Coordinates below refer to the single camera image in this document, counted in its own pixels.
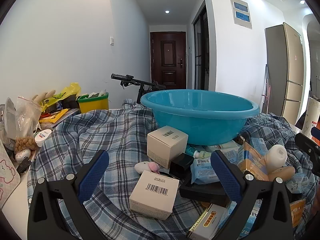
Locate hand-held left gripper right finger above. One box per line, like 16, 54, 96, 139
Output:
210, 150, 294, 240

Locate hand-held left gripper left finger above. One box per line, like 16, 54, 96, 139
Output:
27, 149, 110, 240

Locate white red cigarette pack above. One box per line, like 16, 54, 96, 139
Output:
186, 203, 229, 240

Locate blue plastic basin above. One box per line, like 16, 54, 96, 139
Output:
140, 89, 260, 145

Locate blue wipes packet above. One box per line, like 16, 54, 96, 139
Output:
190, 158, 220, 184

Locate black tray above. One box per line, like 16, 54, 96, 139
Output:
179, 177, 232, 207

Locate white tissue pack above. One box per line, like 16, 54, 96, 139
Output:
205, 140, 242, 164

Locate white round bottle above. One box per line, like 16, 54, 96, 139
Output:
265, 144, 288, 174

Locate blue printed tissue packet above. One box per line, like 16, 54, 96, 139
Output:
285, 174, 313, 193

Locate small black box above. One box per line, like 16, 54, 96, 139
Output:
169, 152, 195, 179

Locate light blue box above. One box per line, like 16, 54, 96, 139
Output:
250, 137, 269, 155

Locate blue plaid cloth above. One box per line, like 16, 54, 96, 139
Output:
27, 99, 320, 240

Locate pink white plush toy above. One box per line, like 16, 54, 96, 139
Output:
134, 161, 161, 175

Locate white box with barcode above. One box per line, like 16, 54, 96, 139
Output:
129, 170, 180, 221
147, 126, 189, 169

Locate grey folded rack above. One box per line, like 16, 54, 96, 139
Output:
261, 65, 272, 114

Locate orange box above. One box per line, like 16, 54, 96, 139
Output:
290, 197, 308, 228

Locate white jar red label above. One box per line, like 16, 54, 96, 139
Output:
34, 129, 52, 147

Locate beige refrigerator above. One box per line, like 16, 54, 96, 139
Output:
265, 22, 306, 124

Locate stack of books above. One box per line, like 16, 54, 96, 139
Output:
39, 108, 80, 130

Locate small white gadget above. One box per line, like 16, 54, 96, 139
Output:
15, 149, 32, 162

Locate yellow green bin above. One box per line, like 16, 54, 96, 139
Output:
77, 92, 110, 114

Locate brown fuzzy toy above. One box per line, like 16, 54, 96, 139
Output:
14, 136, 37, 153

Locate pink bear print box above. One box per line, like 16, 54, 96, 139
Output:
0, 140, 21, 209

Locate clear zip bag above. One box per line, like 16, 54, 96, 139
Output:
15, 96, 42, 140

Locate yellow plastic bag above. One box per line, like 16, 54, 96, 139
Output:
41, 82, 82, 112

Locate beige plush toy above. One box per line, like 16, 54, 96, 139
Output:
32, 89, 56, 104

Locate grey pouch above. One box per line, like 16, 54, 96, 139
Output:
0, 97, 17, 153

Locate brown entrance door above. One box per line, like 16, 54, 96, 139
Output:
150, 32, 187, 90

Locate black framed glass door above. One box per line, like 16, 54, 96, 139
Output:
193, 0, 210, 90

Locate black bicycle handlebar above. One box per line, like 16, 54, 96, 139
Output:
111, 73, 167, 104

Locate white wall panel blue windows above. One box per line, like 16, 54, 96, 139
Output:
229, 0, 252, 30

